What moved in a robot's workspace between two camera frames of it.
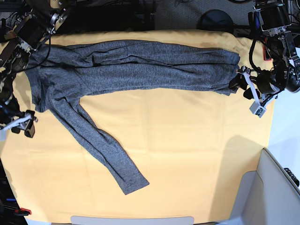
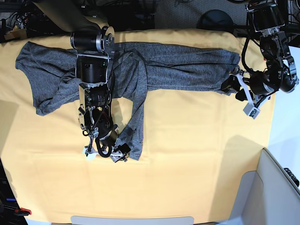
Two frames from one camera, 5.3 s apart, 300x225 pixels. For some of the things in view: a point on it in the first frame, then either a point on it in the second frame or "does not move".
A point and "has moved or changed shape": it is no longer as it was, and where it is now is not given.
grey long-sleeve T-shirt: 60,75 has moved or changed shape
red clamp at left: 22,211 does not move
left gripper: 10,111 -> 104,142
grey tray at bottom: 131,220 does not move
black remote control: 292,176 does not move
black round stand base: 215,20 does not move
